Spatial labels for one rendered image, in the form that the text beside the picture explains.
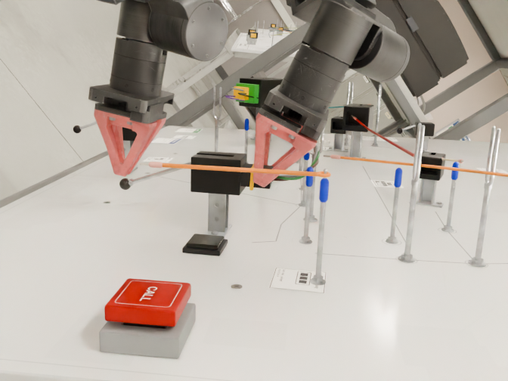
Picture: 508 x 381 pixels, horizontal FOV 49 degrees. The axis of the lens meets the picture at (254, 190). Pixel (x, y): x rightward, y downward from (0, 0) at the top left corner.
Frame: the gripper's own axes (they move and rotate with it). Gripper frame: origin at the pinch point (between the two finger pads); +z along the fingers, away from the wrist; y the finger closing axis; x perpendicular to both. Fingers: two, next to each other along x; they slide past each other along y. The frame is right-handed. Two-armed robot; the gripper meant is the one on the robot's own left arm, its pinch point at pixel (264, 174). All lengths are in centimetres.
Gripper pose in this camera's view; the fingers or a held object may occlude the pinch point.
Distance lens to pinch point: 62.6
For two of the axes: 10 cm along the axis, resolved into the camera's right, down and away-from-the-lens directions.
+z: -4.4, 8.5, 2.9
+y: 1.5, -2.5, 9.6
